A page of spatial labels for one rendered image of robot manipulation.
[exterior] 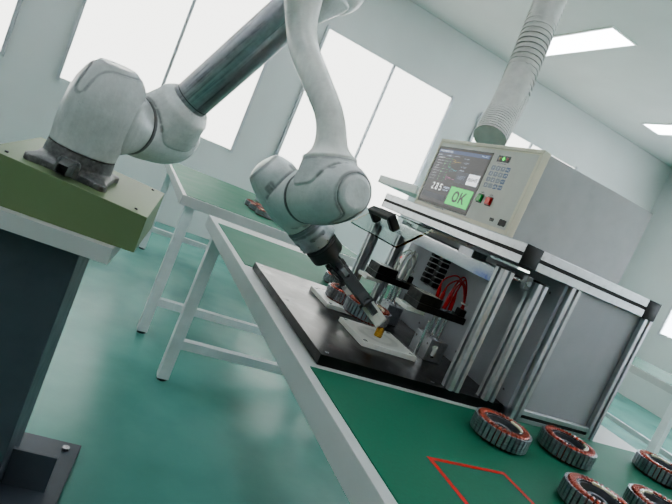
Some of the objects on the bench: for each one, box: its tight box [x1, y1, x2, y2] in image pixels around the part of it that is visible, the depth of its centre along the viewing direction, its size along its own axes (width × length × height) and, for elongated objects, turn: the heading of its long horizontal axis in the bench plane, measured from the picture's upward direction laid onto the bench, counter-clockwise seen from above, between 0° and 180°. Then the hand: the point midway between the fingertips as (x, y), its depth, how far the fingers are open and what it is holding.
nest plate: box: [310, 286, 352, 316], centre depth 148 cm, size 15×15×1 cm
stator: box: [325, 282, 347, 305], centre depth 147 cm, size 11×11×4 cm
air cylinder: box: [409, 328, 448, 364], centre depth 131 cm, size 5×8×6 cm
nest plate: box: [338, 317, 417, 362], centre depth 126 cm, size 15×15×1 cm
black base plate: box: [252, 262, 503, 412], centre depth 138 cm, size 47×64×2 cm
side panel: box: [501, 284, 653, 441], centre depth 122 cm, size 28×3×32 cm, turn 38°
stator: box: [537, 425, 598, 470], centre depth 108 cm, size 11×11×4 cm
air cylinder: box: [376, 297, 403, 326], centre depth 153 cm, size 5×8×6 cm
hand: (366, 308), depth 123 cm, fingers closed on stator, 11 cm apart
